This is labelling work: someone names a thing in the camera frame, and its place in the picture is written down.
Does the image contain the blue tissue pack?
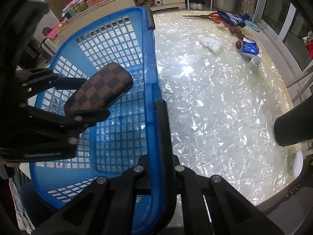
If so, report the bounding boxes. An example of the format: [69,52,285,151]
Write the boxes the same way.
[241,37,259,58]

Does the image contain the red date fruit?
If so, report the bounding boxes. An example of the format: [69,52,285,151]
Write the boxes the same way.
[235,41,242,49]
[229,27,236,34]

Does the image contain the white round device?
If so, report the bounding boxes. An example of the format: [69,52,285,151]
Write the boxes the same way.
[289,151,303,178]

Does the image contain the crumpled white tissue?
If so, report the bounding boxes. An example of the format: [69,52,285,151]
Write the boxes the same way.
[200,37,223,54]

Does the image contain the person left hand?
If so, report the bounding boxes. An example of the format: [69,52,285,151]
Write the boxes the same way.
[0,158,20,168]

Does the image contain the beige suitcase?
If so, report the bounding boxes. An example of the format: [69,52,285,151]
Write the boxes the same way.
[40,37,59,57]

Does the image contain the blue striped sock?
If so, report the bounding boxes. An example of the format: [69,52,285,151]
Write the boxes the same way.
[217,10,250,28]

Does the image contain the brown checkered glasses case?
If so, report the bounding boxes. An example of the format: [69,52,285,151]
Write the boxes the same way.
[64,63,134,116]

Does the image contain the cream tv cabinet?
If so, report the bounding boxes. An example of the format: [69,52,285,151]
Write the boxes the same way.
[57,0,185,41]

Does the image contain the paper towel roll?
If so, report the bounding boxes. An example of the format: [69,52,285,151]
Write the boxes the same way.
[153,0,162,6]

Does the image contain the small white bottle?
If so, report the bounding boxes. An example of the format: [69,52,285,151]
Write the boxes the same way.
[248,54,262,72]

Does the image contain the blue plastic basket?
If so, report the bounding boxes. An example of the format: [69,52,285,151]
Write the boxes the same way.
[30,7,165,234]

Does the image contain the black cylinder handle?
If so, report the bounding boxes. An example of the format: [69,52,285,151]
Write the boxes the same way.
[274,99,312,146]

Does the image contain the red handled scissors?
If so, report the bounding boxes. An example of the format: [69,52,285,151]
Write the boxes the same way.
[183,12,231,27]

